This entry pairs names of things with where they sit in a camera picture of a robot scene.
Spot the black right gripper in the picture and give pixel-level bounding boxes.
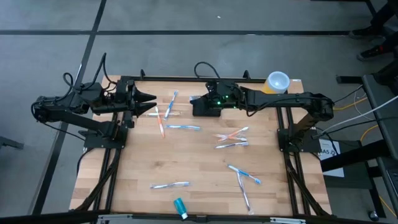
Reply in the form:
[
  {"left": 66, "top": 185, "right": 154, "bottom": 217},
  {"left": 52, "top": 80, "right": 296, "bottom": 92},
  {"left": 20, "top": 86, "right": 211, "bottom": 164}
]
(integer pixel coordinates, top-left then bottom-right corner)
[{"left": 192, "top": 81, "right": 243, "bottom": 110}]

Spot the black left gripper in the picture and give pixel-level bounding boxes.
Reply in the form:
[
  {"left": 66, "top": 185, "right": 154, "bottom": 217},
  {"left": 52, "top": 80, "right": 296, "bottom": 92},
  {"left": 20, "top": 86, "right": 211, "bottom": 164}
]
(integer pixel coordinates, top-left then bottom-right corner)
[{"left": 115, "top": 77, "right": 157, "bottom": 129}]

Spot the black wire caddy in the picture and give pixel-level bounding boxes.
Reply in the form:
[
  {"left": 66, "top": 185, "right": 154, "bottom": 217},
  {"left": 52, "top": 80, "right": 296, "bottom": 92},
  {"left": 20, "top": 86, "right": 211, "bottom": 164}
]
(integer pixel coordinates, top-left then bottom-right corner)
[{"left": 192, "top": 104, "right": 223, "bottom": 118}]

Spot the white toothbrush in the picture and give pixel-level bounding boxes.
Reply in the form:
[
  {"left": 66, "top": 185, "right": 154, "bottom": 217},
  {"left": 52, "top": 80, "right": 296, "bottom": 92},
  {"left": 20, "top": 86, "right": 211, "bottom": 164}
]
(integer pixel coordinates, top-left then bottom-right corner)
[{"left": 145, "top": 111, "right": 181, "bottom": 117}]

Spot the orange toothbrush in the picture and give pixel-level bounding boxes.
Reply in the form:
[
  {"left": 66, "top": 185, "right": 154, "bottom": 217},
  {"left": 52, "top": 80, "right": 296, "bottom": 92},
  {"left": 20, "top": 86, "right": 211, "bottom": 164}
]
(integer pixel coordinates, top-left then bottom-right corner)
[
  {"left": 154, "top": 106, "right": 165, "bottom": 139},
  {"left": 216, "top": 126, "right": 250, "bottom": 143}
]

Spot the blue toothbrush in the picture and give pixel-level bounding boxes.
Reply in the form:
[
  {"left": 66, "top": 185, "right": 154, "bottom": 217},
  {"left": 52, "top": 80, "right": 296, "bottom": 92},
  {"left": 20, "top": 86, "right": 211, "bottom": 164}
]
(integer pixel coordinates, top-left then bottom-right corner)
[
  {"left": 165, "top": 124, "right": 201, "bottom": 131},
  {"left": 164, "top": 90, "right": 179, "bottom": 121},
  {"left": 149, "top": 181, "right": 191, "bottom": 190},
  {"left": 227, "top": 164, "right": 262, "bottom": 185}
]

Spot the pink toothbrush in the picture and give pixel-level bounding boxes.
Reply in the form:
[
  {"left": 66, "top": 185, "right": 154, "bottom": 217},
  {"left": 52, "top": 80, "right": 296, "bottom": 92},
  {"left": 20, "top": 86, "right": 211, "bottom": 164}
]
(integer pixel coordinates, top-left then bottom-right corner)
[{"left": 213, "top": 133, "right": 248, "bottom": 142}]

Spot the teal mouthwash bottle white cap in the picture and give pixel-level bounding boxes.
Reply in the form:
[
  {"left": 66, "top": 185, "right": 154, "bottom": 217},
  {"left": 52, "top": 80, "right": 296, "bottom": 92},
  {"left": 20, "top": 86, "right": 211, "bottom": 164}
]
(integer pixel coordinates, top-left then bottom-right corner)
[{"left": 173, "top": 197, "right": 189, "bottom": 220}]

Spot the white paper sign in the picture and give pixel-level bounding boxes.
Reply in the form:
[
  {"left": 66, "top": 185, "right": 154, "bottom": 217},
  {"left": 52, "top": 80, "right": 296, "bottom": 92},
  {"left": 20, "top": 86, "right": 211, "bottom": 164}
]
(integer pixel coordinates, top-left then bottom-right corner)
[{"left": 318, "top": 139, "right": 345, "bottom": 178}]

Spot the black stand foot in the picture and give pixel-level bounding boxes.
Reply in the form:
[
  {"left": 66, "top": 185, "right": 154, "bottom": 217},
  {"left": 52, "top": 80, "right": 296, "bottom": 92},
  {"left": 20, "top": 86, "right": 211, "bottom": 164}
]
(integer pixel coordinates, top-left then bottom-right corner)
[{"left": 0, "top": 136, "right": 25, "bottom": 151}]

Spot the grey desk with black legs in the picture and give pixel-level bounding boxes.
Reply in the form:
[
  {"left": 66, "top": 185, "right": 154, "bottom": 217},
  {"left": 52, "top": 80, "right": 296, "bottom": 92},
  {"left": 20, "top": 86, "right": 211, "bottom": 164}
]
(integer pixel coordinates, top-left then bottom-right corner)
[{"left": 320, "top": 73, "right": 398, "bottom": 218}]

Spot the person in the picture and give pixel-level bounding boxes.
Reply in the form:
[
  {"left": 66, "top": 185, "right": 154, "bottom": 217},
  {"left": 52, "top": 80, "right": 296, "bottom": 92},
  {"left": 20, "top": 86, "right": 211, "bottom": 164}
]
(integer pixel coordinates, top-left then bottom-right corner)
[{"left": 348, "top": 0, "right": 398, "bottom": 62}]

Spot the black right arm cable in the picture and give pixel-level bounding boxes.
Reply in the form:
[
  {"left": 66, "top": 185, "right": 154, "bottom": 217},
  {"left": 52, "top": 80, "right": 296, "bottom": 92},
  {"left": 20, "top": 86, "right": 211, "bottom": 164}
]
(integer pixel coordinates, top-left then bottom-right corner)
[{"left": 193, "top": 61, "right": 221, "bottom": 79}]

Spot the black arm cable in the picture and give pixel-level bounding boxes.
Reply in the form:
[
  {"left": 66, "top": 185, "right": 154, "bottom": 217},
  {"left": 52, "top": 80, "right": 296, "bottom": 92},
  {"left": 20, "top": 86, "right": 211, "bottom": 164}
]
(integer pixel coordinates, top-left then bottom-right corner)
[
  {"left": 63, "top": 52, "right": 118, "bottom": 94},
  {"left": 193, "top": 61, "right": 221, "bottom": 79}
]

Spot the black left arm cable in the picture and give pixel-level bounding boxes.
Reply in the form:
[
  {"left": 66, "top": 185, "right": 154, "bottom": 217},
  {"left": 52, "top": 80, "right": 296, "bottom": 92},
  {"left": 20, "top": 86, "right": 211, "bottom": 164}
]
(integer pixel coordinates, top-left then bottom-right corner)
[{"left": 63, "top": 52, "right": 118, "bottom": 94}]

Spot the thin yellow cable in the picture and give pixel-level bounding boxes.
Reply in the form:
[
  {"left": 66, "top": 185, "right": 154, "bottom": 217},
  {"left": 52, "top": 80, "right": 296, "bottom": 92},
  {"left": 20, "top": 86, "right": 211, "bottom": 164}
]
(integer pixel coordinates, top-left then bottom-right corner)
[{"left": 333, "top": 97, "right": 368, "bottom": 112}]

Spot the white cable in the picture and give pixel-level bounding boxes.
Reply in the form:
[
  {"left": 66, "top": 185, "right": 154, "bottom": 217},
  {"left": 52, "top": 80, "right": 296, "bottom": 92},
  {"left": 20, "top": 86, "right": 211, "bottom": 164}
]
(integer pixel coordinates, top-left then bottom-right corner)
[{"left": 312, "top": 95, "right": 398, "bottom": 139}]

